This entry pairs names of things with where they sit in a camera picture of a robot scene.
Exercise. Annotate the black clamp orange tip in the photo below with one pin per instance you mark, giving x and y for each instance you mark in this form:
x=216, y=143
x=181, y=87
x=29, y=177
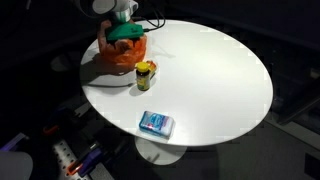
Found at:
x=50, y=129

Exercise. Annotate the white rounded object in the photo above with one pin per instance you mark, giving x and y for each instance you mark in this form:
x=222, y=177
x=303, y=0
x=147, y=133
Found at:
x=15, y=166

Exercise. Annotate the orange plastic bag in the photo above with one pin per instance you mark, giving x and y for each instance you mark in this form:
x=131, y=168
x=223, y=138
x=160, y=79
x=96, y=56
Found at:
x=123, y=55

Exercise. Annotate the brown bottle yellow cap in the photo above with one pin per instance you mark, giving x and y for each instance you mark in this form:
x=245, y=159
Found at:
x=142, y=78

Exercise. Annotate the perforated metal board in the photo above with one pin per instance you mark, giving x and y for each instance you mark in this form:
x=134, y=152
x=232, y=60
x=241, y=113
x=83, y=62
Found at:
x=61, y=153

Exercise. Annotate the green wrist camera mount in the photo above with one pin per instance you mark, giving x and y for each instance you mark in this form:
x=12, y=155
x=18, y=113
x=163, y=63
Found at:
x=125, y=30

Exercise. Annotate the purple clamp orange tip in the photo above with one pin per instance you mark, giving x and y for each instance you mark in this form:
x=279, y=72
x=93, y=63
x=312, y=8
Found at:
x=90, y=158

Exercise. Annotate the white round table base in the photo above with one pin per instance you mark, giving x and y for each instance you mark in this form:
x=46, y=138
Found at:
x=160, y=151

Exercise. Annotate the blue white tissue packet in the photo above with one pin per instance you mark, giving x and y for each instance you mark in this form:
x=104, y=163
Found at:
x=156, y=123

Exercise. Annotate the small white bottle orange label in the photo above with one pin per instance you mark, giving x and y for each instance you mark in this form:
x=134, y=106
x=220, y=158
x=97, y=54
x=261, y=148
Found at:
x=152, y=68

